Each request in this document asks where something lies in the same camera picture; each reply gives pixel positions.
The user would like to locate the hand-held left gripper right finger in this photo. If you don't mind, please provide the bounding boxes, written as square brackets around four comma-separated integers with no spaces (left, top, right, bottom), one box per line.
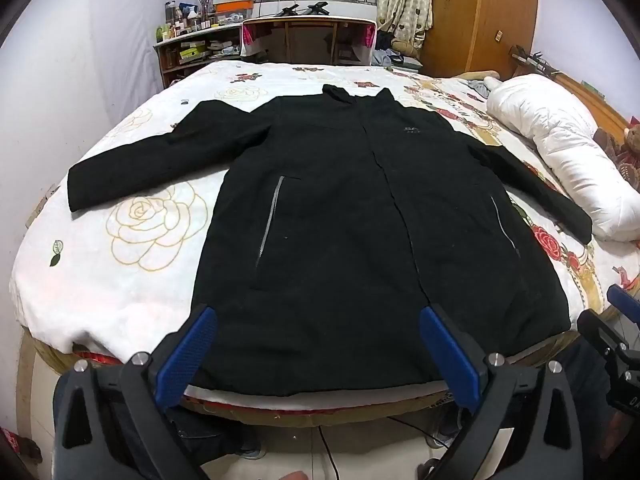
[419,304,586,480]

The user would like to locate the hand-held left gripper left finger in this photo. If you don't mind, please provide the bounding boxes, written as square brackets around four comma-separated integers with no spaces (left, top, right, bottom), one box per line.
[52,305,221,480]

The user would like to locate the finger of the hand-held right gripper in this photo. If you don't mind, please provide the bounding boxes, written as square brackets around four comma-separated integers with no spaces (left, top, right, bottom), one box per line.
[606,284,640,330]
[577,309,633,367]

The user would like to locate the black long coat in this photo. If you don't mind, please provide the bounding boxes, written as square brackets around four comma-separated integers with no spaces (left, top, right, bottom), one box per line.
[67,84,593,395]

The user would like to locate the pile of clothes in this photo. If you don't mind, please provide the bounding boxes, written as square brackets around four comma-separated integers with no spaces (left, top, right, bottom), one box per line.
[372,30,426,68]

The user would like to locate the person's right leg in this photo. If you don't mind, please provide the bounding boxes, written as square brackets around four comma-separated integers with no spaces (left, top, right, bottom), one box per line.
[562,340,618,480]

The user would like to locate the person's leg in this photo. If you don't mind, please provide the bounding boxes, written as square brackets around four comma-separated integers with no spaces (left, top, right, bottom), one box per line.
[562,340,618,480]
[167,404,263,461]

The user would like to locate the person's left leg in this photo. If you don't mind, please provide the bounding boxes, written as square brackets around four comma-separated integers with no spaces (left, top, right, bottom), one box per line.
[167,404,263,461]

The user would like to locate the bed with floral blanket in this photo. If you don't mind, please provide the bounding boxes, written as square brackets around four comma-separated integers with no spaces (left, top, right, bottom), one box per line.
[10,62,640,401]

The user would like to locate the brown teddy bear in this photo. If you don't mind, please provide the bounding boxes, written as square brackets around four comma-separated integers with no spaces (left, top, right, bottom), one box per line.
[595,122,640,191]

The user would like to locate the white quilted duvet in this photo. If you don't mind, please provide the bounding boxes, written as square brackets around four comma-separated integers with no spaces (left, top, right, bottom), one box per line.
[486,74,640,241]

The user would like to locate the wooden bed headboard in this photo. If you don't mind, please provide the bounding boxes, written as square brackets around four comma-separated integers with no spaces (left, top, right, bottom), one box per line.
[510,45,640,131]

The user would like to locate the grey cloth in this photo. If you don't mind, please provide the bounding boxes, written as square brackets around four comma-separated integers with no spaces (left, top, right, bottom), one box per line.
[467,77,501,99]

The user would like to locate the wooden wardrobe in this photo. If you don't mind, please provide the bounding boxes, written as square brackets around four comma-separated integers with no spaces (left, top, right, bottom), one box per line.
[420,0,540,80]

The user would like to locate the wooden shelf unit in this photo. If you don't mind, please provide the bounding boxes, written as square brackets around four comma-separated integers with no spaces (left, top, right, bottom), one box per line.
[153,25,246,90]

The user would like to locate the cluster of bottles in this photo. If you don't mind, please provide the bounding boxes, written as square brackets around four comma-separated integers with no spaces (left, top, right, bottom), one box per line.
[157,0,218,43]

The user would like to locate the orange lid storage box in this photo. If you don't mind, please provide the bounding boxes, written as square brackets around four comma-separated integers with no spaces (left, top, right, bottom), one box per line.
[212,0,253,23]

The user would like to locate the wooden desk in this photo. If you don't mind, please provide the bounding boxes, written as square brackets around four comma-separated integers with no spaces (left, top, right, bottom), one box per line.
[240,15,377,67]

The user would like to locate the patterned beige curtain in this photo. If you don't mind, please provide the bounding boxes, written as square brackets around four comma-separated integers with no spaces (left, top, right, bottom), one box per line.
[375,0,435,53]

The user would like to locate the black floor cable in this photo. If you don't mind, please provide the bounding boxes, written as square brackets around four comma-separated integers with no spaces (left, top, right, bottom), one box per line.
[315,412,451,480]

